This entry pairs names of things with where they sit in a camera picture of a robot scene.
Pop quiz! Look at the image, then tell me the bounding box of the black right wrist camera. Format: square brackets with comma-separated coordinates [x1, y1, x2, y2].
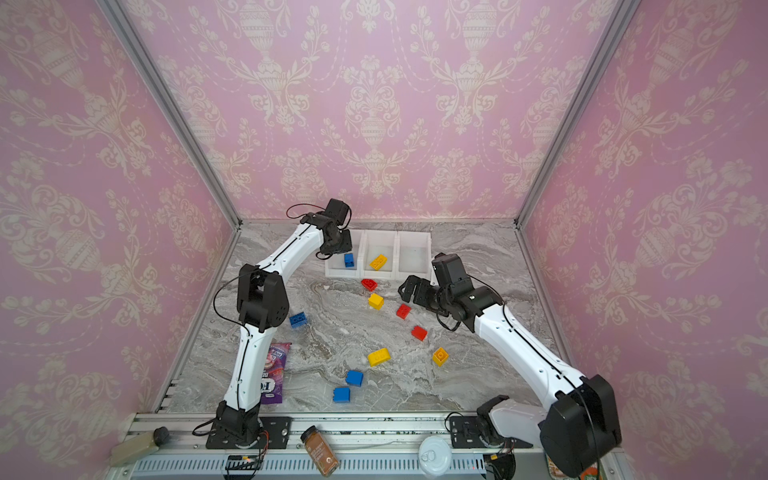
[431, 253, 470, 287]

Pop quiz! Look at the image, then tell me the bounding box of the white right plastic bin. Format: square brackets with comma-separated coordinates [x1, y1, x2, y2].
[394, 231, 433, 281]

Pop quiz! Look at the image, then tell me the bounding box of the blue lego brick lowest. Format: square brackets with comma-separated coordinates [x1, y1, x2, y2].
[333, 387, 351, 403]

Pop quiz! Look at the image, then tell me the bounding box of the white left plastic bin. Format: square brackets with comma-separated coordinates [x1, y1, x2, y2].
[325, 230, 367, 280]

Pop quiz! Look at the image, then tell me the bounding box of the white middle plastic bin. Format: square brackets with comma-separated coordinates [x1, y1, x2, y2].
[360, 230, 397, 281]

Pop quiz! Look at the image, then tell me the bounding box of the green food packet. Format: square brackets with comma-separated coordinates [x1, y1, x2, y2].
[545, 455, 603, 480]

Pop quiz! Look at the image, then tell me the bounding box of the aluminium right corner post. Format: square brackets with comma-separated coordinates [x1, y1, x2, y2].
[515, 0, 641, 231]

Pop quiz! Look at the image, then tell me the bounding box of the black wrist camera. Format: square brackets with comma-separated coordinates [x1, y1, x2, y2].
[324, 198, 352, 229]
[431, 253, 470, 287]

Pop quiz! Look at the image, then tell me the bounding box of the aluminium corner post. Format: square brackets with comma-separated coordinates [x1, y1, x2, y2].
[515, 0, 641, 231]
[96, 0, 242, 230]

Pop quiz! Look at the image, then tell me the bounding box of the aluminium left corner post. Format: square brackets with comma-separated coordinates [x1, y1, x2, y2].
[96, 0, 242, 230]

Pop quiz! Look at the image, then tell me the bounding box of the yellow lego with swirl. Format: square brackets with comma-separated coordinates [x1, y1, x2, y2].
[432, 347, 450, 366]

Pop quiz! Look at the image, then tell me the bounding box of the yellow long lego on table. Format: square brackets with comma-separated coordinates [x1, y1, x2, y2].
[367, 348, 391, 367]

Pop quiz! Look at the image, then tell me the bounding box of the red square lego brick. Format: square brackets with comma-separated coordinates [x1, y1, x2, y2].
[396, 304, 411, 320]

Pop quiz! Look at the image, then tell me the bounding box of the brown spice jar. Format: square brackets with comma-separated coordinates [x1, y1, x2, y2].
[300, 425, 339, 477]

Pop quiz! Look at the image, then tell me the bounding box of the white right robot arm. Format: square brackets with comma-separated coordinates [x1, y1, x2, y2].
[398, 275, 622, 477]

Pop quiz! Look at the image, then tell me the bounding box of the white plastic bin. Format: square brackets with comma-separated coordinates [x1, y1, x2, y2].
[394, 231, 433, 281]
[360, 230, 397, 281]
[325, 230, 367, 280]

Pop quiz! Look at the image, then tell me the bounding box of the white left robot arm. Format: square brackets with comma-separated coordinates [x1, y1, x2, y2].
[210, 199, 352, 449]

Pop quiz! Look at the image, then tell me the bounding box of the red lego brick lower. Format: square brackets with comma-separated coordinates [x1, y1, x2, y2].
[411, 326, 428, 341]

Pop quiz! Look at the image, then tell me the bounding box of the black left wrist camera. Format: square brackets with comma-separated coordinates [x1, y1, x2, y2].
[324, 198, 352, 229]

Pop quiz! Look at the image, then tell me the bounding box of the blue lego brick upper bottom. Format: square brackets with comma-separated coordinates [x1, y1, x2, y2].
[345, 370, 364, 387]

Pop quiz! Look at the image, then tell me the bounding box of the white round lid can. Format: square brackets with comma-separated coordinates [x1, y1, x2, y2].
[418, 436, 452, 479]

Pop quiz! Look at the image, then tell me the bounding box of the aluminium front rail frame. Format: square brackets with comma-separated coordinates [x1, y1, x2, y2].
[104, 410, 631, 480]

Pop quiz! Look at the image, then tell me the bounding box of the yellow long lego brick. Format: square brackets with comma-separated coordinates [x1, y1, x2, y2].
[370, 255, 388, 271]

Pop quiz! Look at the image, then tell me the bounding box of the blue lego brick left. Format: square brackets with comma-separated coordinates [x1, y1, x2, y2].
[289, 312, 308, 329]

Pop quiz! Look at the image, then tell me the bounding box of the red curved lego brick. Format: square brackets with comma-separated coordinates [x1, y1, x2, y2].
[361, 279, 378, 292]

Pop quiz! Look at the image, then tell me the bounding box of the purple Fox's candy bag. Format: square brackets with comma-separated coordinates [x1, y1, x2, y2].
[261, 343, 292, 405]

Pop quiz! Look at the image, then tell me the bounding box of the yellow square lego brick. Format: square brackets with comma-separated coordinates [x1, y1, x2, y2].
[368, 293, 384, 310]

